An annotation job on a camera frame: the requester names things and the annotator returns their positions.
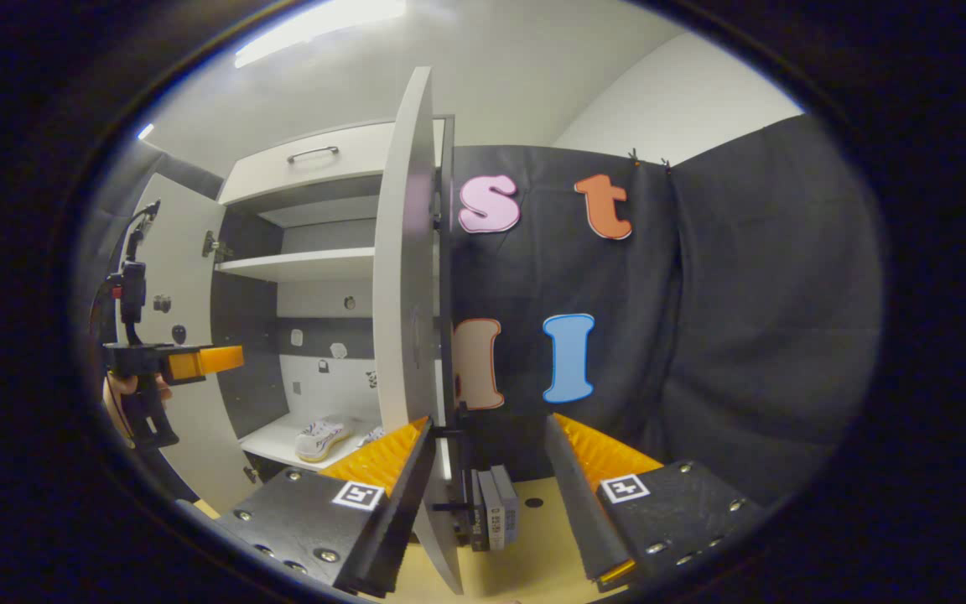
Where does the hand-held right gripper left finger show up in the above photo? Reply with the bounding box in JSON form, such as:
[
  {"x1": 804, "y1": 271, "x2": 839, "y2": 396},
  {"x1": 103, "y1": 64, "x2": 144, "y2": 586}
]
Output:
[{"x1": 215, "y1": 417, "x2": 436, "y2": 598}]

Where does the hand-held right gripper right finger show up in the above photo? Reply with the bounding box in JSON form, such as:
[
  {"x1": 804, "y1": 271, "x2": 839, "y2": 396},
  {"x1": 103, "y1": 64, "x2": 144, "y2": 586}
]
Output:
[{"x1": 544, "y1": 413, "x2": 769, "y2": 592}]

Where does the white shoe cabinet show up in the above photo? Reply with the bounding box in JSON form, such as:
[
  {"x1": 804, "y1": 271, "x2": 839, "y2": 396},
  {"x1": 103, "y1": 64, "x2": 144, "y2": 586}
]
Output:
[{"x1": 210, "y1": 116, "x2": 459, "y2": 487}]

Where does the white cabinet door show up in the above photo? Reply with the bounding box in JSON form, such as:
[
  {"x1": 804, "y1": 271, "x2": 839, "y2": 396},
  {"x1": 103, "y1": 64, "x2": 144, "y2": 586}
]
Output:
[
  {"x1": 114, "y1": 174, "x2": 253, "y2": 514},
  {"x1": 372, "y1": 67, "x2": 467, "y2": 596}
]

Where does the white cabinet shelf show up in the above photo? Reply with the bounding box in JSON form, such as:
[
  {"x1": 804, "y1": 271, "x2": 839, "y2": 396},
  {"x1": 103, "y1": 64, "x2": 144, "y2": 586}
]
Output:
[{"x1": 215, "y1": 247, "x2": 377, "y2": 283}]

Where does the white cabinet drawer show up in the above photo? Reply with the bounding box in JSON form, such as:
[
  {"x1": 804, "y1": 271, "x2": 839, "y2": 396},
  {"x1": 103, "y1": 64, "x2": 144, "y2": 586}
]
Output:
[{"x1": 216, "y1": 122, "x2": 396, "y2": 206}]

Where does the grey slim box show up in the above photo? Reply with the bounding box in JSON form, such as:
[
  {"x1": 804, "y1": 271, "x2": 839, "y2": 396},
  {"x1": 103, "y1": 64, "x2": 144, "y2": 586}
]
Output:
[
  {"x1": 480, "y1": 470, "x2": 506, "y2": 551},
  {"x1": 491, "y1": 465, "x2": 522, "y2": 544}
]

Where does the dark slim box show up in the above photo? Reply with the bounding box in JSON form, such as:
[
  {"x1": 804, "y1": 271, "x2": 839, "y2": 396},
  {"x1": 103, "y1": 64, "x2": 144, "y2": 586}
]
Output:
[{"x1": 470, "y1": 470, "x2": 491, "y2": 552}]

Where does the black backdrop cloth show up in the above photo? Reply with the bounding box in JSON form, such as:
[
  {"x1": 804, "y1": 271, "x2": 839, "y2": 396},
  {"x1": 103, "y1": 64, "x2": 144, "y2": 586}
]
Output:
[{"x1": 449, "y1": 113, "x2": 886, "y2": 508}]

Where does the ceiling light panel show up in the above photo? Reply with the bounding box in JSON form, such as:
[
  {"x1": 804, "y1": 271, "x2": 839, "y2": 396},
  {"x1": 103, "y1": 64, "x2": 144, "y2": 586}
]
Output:
[{"x1": 234, "y1": 0, "x2": 407, "y2": 68}]

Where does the black cable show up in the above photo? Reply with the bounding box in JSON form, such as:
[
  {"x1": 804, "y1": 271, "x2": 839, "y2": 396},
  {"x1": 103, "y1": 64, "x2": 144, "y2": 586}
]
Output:
[{"x1": 96, "y1": 200, "x2": 161, "y2": 336}]

